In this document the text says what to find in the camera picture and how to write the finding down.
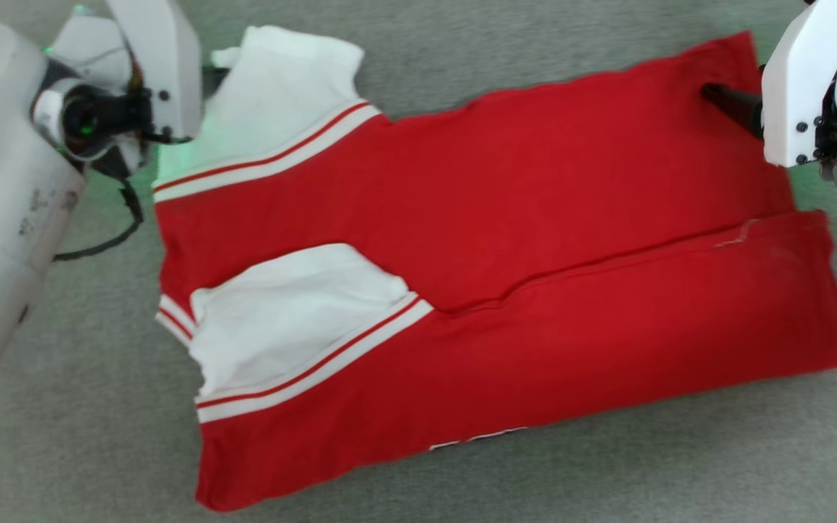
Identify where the red and white garment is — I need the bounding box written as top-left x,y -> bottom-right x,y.
152,25 -> 837,514

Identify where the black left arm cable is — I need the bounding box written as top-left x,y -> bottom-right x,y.
52,177 -> 146,263

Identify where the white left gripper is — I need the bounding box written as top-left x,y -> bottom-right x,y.
32,0 -> 233,163

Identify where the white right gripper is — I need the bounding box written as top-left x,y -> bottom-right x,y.
701,0 -> 837,192

